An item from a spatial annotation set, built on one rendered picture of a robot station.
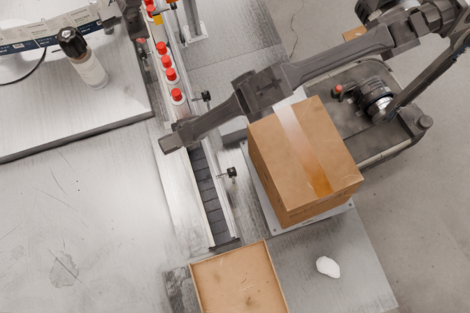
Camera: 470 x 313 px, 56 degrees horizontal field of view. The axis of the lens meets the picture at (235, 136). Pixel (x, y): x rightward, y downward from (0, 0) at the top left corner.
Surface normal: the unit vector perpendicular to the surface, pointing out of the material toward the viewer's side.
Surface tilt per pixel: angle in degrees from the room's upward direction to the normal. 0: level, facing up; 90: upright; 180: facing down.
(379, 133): 0
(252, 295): 0
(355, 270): 0
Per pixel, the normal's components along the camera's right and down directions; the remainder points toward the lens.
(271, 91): -0.65, 0.30
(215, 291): -0.05, -0.38
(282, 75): 0.34, -0.15
